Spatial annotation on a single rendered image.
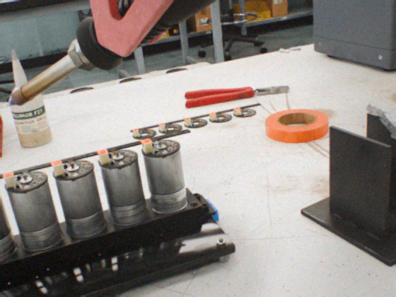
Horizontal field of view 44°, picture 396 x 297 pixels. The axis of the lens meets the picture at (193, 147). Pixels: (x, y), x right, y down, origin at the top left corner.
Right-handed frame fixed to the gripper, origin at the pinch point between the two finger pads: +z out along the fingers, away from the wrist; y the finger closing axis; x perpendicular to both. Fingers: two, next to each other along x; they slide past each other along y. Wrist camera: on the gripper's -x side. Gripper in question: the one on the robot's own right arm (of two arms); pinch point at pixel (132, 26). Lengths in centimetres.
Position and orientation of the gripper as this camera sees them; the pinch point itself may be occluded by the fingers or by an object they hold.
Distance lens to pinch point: 21.5
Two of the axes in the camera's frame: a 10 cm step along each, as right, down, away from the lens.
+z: -3.2, 7.7, 5.5
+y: -4.2, 4.1, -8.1
